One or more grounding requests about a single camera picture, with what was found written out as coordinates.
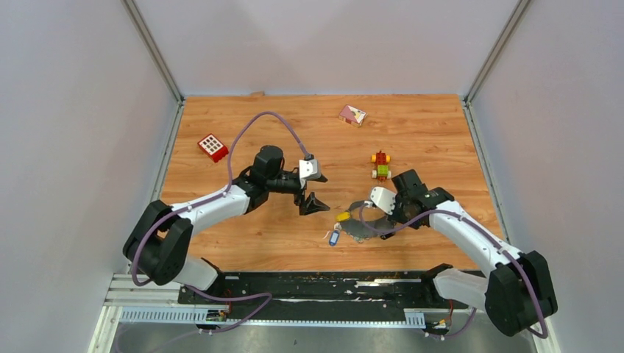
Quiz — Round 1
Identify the yellow key tag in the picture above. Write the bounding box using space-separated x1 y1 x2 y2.
336 211 351 222

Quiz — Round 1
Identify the blue key tag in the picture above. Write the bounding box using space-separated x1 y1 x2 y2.
328 229 341 246

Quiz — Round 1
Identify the large perforated metal keyring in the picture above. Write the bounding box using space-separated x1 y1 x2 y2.
335 200 393 243

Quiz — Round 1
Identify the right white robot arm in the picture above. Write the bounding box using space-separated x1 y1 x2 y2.
369 169 558 339

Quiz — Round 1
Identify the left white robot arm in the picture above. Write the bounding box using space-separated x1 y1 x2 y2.
122 145 329 304

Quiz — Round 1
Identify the toy brick car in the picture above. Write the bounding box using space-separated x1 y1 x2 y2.
371 150 391 182

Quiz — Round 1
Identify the pink patterned wooden block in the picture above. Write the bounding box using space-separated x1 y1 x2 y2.
338 104 368 127

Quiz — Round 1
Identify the red window toy brick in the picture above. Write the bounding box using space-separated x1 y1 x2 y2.
197 134 229 163

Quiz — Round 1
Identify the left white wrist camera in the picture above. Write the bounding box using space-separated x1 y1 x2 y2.
298 158 321 184

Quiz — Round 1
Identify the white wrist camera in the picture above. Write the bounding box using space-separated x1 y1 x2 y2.
298 158 321 184
369 186 397 215

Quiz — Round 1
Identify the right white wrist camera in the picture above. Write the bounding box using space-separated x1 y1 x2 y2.
369 186 397 215

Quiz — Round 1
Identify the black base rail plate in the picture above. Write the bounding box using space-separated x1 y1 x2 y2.
208 271 469 321

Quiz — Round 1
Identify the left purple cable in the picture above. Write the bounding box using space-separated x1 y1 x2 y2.
130 110 313 288

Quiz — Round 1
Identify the purple cable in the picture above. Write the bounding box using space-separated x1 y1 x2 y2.
130 110 313 288
359 204 550 340

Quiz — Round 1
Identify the white slotted cable duct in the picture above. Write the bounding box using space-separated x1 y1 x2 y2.
118 307 426 329

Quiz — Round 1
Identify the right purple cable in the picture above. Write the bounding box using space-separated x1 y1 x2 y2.
359 204 550 340

